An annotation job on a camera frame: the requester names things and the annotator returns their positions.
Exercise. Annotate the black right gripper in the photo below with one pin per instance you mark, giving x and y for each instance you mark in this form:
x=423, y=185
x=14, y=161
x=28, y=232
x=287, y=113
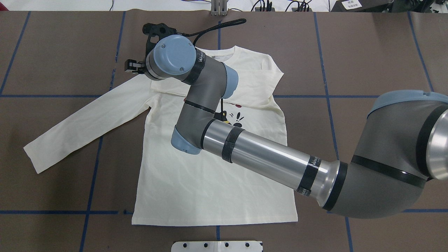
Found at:
x=133, y=66

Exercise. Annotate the cream long-sleeve cat shirt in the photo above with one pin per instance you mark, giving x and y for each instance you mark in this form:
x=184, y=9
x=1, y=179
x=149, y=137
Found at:
x=176, y=188

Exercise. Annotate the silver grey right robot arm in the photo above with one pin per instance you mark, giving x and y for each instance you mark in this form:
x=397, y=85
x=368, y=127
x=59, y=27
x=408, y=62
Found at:
x=403, y=144

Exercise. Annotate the aluminium post base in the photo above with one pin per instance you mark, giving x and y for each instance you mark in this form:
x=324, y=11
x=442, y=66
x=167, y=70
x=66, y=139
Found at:
x=219, y=7

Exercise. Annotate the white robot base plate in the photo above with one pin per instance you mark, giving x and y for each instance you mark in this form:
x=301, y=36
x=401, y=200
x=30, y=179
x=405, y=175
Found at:
x=218, y=246

